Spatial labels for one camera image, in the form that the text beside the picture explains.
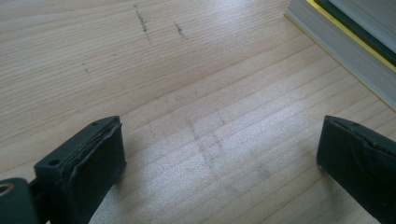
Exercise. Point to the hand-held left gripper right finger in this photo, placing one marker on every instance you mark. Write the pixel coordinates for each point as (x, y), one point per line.
(361, 168)

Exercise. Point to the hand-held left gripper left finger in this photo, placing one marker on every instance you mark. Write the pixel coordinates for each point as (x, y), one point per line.
(81, 174)

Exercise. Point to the black book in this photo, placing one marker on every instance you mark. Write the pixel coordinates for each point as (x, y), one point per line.
(373, 18)

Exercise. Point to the yellow book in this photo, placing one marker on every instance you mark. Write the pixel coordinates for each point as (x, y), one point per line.
(342, 46)

